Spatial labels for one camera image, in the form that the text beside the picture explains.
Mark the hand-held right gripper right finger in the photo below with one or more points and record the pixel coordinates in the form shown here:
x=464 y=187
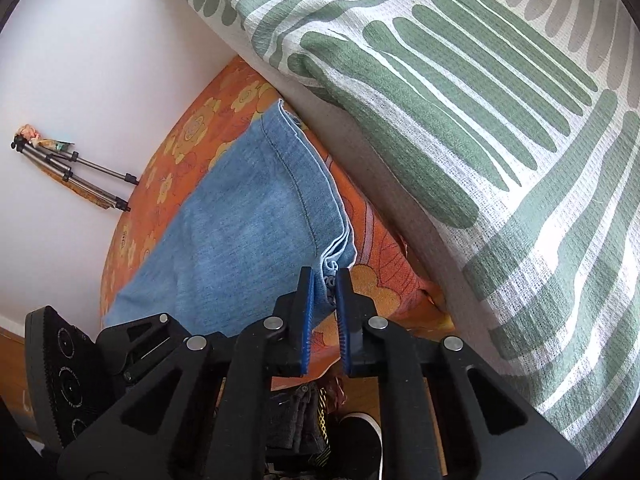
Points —
x=344 y=330

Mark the orange floral bed sheet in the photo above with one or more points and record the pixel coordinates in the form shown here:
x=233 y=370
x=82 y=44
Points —
x=385 y=285

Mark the green white patterned blanket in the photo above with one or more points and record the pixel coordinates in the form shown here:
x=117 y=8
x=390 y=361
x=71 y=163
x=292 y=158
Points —
x=450 y=85

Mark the silver tripod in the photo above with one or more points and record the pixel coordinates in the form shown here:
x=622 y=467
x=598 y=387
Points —
x=95 y=165

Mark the light blue denim pants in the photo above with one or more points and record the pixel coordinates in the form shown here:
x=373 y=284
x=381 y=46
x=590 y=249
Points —
x=240 y=220

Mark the person's black shoe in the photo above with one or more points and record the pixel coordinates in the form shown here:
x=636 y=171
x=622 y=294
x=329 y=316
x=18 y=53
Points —
x=355 y=440

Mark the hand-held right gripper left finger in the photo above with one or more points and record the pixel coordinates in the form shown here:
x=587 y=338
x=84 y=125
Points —
x=306 y=330

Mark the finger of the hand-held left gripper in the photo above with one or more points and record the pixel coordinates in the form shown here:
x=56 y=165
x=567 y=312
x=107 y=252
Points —
x=165 y=322

